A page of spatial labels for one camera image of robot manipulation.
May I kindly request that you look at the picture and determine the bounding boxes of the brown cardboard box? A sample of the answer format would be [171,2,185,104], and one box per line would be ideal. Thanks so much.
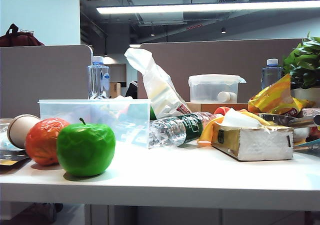
[185,101,255,115]

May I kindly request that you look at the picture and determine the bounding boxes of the small cardboard box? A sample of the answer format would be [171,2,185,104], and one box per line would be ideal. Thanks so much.
[109,82,122,99]

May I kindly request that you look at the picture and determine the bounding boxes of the transparent plastic storage box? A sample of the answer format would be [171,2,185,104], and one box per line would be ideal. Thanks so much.
[37,98,152,150]

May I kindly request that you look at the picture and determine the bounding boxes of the white yellow tissue box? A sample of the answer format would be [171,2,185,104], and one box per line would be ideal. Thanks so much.
[211,123,295,162]

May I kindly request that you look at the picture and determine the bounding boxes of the white plastic bag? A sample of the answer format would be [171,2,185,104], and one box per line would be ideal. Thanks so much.
[124,47,192,120]

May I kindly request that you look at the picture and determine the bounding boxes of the crushed water bottle green label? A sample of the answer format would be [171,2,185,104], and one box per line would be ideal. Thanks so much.
[148,111,224,150]

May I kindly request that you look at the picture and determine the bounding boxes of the black office chair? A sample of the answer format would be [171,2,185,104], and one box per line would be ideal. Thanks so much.
[124,82,139,100]

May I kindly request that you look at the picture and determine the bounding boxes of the lidded clear plastic container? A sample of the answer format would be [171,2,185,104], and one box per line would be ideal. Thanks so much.
[188,74,247,104]

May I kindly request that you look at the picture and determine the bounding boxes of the orange red toy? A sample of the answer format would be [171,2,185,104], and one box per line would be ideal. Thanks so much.
[213,106,231,115]

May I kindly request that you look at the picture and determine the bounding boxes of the small white bottle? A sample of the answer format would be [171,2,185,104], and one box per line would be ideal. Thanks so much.
[217,91,238,103]

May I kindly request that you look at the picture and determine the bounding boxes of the clear water bottle blue label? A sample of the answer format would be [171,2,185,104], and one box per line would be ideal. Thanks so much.
[87,55,111,100]

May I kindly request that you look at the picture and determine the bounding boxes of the brown desk partition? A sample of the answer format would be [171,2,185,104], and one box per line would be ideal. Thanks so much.
[136,38,310,104]

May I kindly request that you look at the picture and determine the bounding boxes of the white tissue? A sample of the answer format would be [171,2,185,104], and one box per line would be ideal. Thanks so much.
[215,107,262,129]

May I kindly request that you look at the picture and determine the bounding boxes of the green plastic apple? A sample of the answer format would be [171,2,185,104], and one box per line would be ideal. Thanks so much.
[56,117,117,178]

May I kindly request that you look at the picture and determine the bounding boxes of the long ceiling light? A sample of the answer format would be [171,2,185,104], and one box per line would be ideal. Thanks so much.
[95,0,320,15]

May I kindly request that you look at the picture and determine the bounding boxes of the yellow snack bag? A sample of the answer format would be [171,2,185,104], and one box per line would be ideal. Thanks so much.
[247,73,317,119]

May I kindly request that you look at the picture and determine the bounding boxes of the blue tinted water bottle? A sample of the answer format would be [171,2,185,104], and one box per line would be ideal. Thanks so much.
[261,58,284,96]

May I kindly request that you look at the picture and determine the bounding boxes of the grey desk partition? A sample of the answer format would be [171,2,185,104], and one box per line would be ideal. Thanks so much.
[0,44,94,120]

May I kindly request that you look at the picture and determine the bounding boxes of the orange plastic fruit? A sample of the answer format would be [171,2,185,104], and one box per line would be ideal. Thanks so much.
[25,117,71,167]

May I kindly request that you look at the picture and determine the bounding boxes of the white paper cup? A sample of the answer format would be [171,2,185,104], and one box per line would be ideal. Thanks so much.
[6,114,41,150]

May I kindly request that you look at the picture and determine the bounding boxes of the white plant pot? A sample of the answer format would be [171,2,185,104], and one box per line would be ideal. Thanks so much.
[290,86,320,109]

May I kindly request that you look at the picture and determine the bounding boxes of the green leafy plant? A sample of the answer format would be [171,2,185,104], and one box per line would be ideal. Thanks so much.
[282,31,320,91]

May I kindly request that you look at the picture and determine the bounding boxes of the silver printed snack packet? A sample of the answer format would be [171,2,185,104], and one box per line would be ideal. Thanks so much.
[301,107,320,119]

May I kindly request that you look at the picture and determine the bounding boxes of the dark red backpack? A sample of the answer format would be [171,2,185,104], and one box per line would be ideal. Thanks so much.
[0,23,46,48]

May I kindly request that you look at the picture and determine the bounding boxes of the black flat packet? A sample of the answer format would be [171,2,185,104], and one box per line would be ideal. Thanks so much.
[0,148,32,169]

